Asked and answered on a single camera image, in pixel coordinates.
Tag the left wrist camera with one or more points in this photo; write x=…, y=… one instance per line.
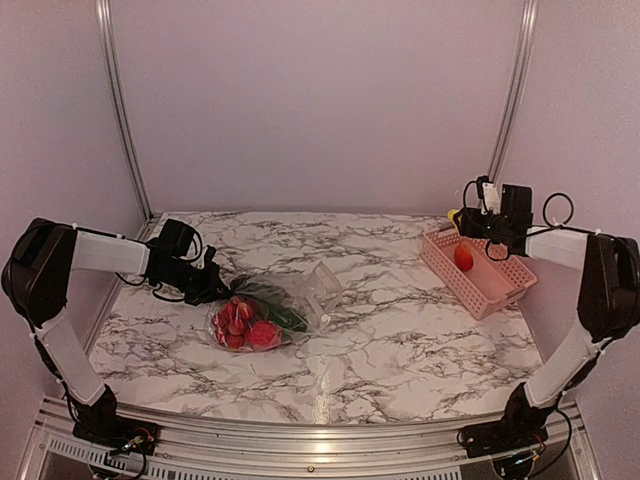
x=208, y=262

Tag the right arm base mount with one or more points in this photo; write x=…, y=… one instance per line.
x=489, y=438

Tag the aluminium front rail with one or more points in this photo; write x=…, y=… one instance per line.
x=190, y=447

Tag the pink plastic basket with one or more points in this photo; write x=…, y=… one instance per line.
x=493, y=282

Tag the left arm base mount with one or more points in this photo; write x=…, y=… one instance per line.
x=124, y=431

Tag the green fake pepper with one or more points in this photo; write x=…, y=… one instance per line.
x=273, y=303

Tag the orange red fake fruit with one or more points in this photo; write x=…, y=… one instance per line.
x=463, y=258

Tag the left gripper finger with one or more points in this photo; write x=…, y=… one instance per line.
x=196, y=300
x=222, y=290

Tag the aluminium frame post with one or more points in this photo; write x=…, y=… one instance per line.
x=516, y=86
x=104, y=17

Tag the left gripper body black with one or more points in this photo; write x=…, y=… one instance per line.
x=196, y=284

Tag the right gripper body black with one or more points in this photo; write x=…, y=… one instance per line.
x=477, y=231

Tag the right aluminium frame post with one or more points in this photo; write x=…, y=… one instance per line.
x=516, y=86

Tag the red fake tomato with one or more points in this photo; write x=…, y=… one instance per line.
x=263, y=335

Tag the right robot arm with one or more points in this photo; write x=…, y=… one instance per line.
x=607, y=307

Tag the clear zip top bag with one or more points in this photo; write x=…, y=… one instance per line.
x=316, y=293

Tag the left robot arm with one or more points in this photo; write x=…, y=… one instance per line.
x=42, y=270

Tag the left aluminium frame post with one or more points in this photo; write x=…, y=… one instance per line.
x=104, y=17

